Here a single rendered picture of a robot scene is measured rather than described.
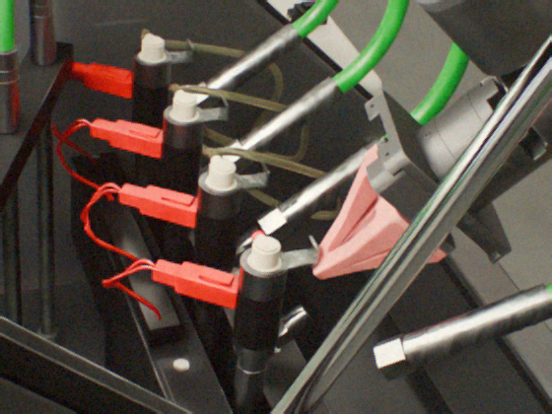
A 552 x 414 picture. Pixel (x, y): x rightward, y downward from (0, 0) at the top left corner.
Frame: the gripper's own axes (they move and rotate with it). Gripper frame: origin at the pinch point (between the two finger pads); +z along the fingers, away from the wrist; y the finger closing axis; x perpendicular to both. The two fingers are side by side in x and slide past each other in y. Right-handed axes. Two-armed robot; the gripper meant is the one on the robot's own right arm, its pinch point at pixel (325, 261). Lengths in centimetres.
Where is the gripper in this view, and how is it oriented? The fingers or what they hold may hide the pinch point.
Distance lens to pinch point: 69.9
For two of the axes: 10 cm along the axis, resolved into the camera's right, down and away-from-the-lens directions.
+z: -7.4, 5.8, 3.5
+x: 1.2, 6.3, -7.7
